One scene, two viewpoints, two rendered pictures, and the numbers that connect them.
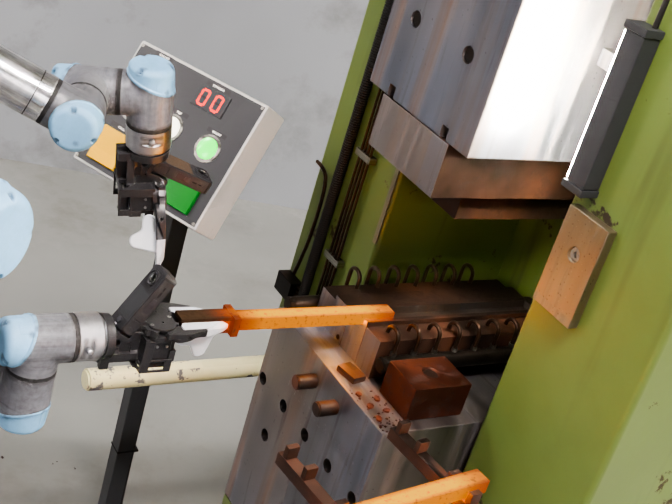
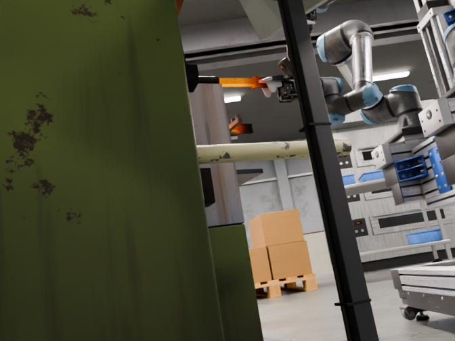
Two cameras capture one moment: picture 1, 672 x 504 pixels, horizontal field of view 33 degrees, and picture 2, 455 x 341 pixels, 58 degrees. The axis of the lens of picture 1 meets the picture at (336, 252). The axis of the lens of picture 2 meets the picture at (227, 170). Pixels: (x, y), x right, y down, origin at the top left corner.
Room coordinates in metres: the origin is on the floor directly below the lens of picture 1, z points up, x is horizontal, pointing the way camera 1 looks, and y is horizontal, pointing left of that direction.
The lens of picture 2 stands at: (3.01, 0.38, 0.35)
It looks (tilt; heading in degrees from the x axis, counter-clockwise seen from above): 13 degrees up; 196
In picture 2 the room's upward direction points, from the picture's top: 9 degrees counter-clockwise
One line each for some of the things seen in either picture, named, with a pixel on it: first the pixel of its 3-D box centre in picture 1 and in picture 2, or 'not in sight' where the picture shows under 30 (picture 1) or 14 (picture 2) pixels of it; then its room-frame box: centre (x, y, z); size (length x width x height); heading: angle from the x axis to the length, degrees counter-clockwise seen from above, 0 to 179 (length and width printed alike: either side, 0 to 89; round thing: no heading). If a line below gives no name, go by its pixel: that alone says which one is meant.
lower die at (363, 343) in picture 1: (439, 320); not in sight; (1.91, -0.22, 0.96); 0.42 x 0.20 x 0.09; 128
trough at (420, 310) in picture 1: (452, 311); not in sight; (1.89, -0.24, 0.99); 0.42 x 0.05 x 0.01; 128
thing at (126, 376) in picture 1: (185, 371); (276, 150); (2.00, 0.22, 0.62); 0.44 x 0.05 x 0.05; 128
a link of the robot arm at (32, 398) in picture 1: (18, 388); (336, 108); (1.42, 0.40, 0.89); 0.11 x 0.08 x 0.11; 65
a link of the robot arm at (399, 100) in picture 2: not in sight; (404, 100); (1.00, 0.71, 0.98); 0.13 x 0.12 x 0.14; 65
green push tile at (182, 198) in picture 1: (182, 190); not in sight; (2.02, 0.32, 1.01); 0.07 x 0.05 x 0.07; 63
